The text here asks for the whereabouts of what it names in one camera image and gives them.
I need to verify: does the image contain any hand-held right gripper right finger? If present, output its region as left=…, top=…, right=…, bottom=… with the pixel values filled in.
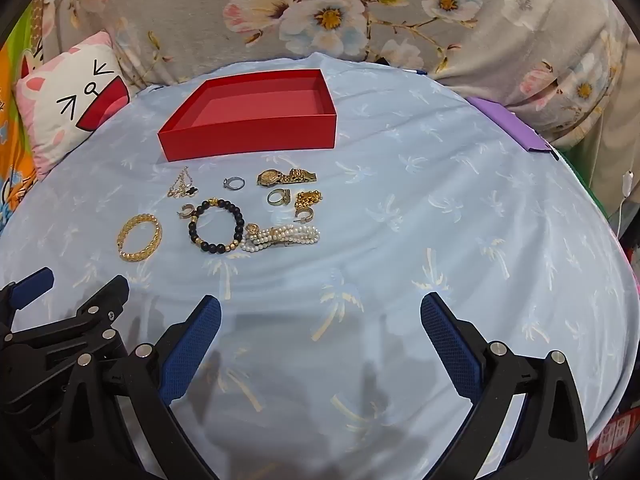
left=420, top=291, right=591, bottom=480

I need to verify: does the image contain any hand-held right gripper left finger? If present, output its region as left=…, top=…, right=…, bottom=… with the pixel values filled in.
left=54, top=295, right=223, bottom=480

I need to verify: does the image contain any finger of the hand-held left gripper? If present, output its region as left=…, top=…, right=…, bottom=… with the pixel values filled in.
left=0, top=267, right=55, bottom=313
left=50, top=275, right=131, bottom=346

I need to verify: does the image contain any gold woven bangle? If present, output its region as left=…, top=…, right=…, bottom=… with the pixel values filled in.
left=117, top=213, right=163, bottom=262

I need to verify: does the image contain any black bead bracelet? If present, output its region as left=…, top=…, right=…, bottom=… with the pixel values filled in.
left=188, top=198, right=244, bottom=255

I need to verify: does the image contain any gold black clover necklace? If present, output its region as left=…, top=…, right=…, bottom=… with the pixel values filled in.
left=166, top=166, right=200, bottom=199

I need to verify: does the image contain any white pearl bracelet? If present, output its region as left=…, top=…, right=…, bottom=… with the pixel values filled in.
left=239, top=221, right=321, bottom=253

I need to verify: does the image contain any gold wrist watch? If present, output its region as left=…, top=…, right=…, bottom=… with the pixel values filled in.
left=256, top=167, right=318, bottom=187

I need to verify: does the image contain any red cardboard box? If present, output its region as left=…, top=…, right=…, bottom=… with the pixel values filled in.
left=157, top=69, right=338, bottom=163

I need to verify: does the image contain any light blue palm-print cloth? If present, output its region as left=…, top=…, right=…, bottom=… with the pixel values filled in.
left=0, top=52, right=636, bottom=480

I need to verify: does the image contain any colourful cartoon cloth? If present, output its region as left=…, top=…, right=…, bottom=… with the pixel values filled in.
left=0, top=0, right=51, bottom=231

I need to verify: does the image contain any cat face pillow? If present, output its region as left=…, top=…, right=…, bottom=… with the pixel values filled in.
left=15, top=30, right=131, bottom=181

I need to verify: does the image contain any grey floral blanket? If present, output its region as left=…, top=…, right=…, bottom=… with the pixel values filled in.
left=45, top=0, right=637, bottom=211

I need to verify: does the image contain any white cable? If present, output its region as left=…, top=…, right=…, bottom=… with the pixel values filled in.
left=607, top=170, right=636, bottom=241

